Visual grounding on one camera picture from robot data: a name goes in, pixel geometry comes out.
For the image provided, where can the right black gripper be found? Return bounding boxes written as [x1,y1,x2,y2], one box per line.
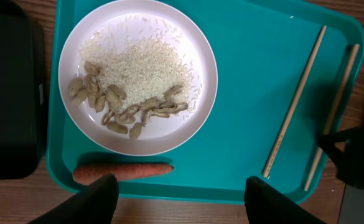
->
[317,127,364,189]

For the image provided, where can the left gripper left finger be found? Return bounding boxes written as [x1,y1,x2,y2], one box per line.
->
[30,174,119,224]

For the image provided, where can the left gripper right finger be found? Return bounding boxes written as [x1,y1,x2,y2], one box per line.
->
[245,176,324,224]

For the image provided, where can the orange carrot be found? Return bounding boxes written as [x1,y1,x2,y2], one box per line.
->
[73,164,174,185]

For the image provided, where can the teal serving tray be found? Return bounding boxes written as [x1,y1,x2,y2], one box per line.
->
[45,0,364,205]

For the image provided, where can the peanut shells pile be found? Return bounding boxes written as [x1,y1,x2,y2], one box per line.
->
[68,58,190,139]

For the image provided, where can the white round plate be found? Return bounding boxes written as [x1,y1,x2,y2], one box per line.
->
[58,1,218,156]

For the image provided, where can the rice pile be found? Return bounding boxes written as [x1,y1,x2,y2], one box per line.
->
[78,14,203,118]

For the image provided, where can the black plastic bin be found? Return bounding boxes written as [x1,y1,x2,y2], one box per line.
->
[0,1,48,180]

